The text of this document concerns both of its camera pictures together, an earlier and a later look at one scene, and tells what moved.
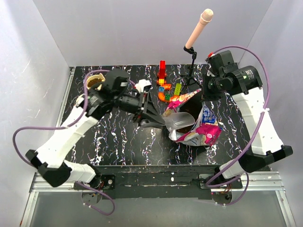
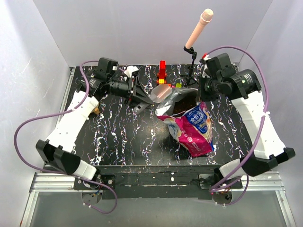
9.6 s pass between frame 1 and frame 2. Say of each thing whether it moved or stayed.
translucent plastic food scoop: moved
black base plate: stayed
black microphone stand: stayed
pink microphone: stayed
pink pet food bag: moved
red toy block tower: stayed
